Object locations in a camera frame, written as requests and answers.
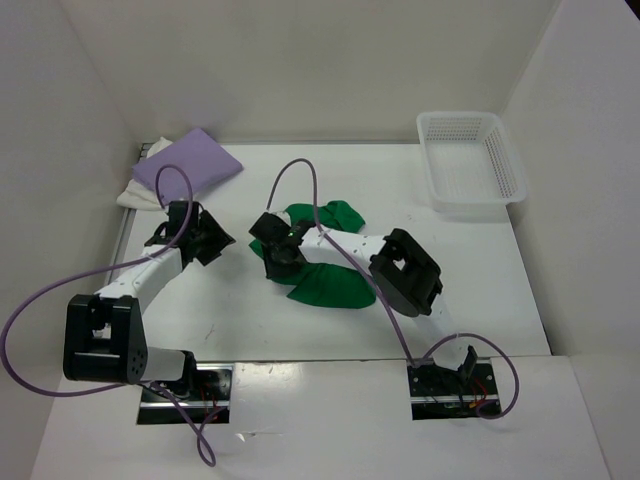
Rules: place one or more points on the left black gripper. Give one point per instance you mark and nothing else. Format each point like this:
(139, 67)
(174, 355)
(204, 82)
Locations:
(219, 238)

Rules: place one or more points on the white t shirt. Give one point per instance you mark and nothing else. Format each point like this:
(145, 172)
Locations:
(136, 196)

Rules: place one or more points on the green t shirt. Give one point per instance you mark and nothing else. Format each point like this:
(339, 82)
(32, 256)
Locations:
(320, 284)

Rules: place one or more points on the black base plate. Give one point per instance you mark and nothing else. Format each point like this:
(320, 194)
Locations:
(209, 396)
(436, 395)

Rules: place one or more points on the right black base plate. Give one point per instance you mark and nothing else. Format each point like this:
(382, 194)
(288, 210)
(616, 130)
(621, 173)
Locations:
(436, 395)

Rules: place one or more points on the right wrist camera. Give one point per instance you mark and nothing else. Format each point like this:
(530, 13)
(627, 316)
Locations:
(272, 225)

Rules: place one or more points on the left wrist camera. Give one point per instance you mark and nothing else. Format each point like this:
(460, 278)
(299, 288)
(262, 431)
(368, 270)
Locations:
(180, 227)

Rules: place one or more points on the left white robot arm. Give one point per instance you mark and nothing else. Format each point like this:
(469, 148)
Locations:
(105, 339)

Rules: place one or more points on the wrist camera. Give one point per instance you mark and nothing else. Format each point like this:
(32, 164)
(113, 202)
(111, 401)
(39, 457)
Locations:
(180, 227)
(272, 225)

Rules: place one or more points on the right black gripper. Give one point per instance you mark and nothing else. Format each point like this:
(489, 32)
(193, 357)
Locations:
(273, 269)

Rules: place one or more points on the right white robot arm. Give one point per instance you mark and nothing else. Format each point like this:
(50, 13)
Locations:
(402, 272)

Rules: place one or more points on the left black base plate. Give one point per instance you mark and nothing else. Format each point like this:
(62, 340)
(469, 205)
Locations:
(209, 396)

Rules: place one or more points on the white plastic laundry basket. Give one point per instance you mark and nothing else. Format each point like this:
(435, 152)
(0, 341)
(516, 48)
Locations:
(472, 166)

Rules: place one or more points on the purple t shirt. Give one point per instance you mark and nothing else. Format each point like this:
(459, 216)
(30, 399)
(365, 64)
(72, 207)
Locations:
(205, 162)

